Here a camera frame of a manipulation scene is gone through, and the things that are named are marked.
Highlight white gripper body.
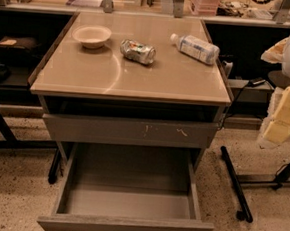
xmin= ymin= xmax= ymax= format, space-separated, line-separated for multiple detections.
xmin=257 ymin=86 xmax=290 ymax=148

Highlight grey drawer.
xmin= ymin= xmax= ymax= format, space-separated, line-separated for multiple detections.
xmin=43 ymin=114 xmax=217 ymax=149
xmin=37 ymin=143 xmax=214 ymax=231

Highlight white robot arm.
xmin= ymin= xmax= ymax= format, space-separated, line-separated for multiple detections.
xmin=257 ymin=36 xmax=290 ymax=148

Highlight grey top drawer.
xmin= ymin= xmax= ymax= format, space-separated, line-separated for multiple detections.
xmin=43 ymin=114 xmax=217 ymax=149

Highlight grey drawer cabinet with glossy top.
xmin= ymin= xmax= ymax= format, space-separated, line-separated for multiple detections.
xmin=31 ymin=12 xmax=232 ymax=161

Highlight black power adapter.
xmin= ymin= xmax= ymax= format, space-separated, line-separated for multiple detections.
xmin=248 ymin=77 xmax=265 ymax=88

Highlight clear plastic water bottle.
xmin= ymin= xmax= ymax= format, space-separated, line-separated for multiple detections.
xmin=170 ymin=33 xmax=219 ymax=66

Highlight black table leg base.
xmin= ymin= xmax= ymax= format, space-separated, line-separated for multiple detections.
xmin=221 ymin=146 xmax=253 ymax=223

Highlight pink stacked plastic boxes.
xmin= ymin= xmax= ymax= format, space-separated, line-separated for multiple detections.
xmin=190 ymin=0 xmax=220 ymax=16

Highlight crushed silver soda can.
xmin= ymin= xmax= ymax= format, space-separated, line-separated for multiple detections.
xmin=120 ymin=39 xmax=156 ymax=65

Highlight white paper bowl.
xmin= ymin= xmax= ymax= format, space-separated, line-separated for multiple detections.
xmin=72 ymin=25 xmax=112 ymax=49

